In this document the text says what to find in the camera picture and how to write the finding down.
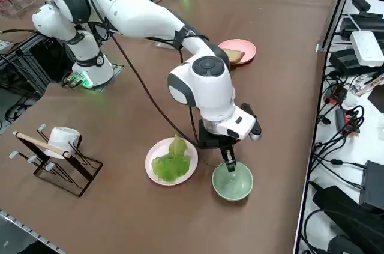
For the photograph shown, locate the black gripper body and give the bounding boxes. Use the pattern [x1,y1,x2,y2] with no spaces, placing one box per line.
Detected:
[197,118,241,150]

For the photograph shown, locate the green bowl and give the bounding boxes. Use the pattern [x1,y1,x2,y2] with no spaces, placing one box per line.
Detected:
[211,162,254,202]

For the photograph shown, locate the pale plate under lettuce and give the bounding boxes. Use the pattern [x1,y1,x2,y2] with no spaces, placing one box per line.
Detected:
[145,137,199,187]

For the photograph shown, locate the pink plate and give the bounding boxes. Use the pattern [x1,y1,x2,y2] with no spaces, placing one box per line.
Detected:
[217,38,257,67]

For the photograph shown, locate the green lettuce leaf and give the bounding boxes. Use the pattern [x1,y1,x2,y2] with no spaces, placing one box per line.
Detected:
[151,135,192,183]

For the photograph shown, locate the brown bread slice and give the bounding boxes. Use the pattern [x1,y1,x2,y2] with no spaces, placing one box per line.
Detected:
[224,49,245,64]

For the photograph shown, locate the large black bag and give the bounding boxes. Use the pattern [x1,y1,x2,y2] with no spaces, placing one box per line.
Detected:
[311,186,384,254]

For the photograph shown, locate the black flat box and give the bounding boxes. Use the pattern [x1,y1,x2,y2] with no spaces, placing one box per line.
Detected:
[359,160,384,210]

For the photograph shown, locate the white cup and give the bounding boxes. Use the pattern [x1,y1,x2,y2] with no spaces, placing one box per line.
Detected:
[44,127,82,159]

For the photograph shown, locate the black power adapter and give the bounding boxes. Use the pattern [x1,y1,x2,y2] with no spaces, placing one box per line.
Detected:
[329,48,370,76]

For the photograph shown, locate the white flat box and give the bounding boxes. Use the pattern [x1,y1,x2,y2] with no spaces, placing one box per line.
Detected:
[350,31,384,67]

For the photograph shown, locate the small black adapter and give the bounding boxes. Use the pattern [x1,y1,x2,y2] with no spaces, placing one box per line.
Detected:
[350,0,371,11]

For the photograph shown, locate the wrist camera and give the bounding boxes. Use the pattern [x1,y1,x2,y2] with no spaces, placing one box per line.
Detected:
[241,103,263,142]

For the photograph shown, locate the aluminium table edge rail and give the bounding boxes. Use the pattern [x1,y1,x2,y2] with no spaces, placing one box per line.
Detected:
[292,52,331,254]
[0,210,65,254]

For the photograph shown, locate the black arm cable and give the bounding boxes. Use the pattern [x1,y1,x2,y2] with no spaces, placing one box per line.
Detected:
[86,0,211,165]

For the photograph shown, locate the black wire cup rack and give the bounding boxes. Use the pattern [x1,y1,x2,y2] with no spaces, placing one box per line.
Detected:
[12,124,104,198]

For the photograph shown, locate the aluminium camera post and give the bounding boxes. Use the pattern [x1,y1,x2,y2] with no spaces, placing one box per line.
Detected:
[317,0,360,53]

